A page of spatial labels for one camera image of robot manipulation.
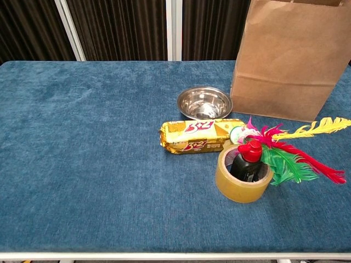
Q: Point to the gold biscuit pack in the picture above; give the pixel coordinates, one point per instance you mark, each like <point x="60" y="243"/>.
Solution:
<point x="192" y="134"/>

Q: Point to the black bottle with red cap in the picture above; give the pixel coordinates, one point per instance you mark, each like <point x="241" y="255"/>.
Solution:
<point x="251" y="153"/>

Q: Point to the stainless steel bowl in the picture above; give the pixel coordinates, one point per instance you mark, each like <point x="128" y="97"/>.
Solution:
<point x="204" y="104"/>

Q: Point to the colourful feather shuttlecock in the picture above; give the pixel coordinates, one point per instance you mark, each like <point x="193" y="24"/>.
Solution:
<point x="285" y="164"/>

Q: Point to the brown paper shopping bag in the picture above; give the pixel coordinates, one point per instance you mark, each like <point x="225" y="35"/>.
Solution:
<point x="288" y="68"/>

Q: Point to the dark pleated curtain panel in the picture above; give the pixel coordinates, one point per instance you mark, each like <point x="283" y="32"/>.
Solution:
<point x="118" y="27"/>
<point x="27" y="27"/>
<point x="214" y="27"/>

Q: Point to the blue velvet tablecloth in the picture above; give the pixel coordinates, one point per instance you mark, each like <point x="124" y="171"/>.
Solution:
<point x="68" y="137"/>

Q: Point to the brown tape roll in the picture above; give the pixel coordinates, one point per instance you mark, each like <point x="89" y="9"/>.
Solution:
<point x="238" y="191"/>

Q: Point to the white partition frame post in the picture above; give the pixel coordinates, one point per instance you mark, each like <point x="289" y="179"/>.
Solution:
<point x="173" y="30"/>
<point x="70" y="30"/>

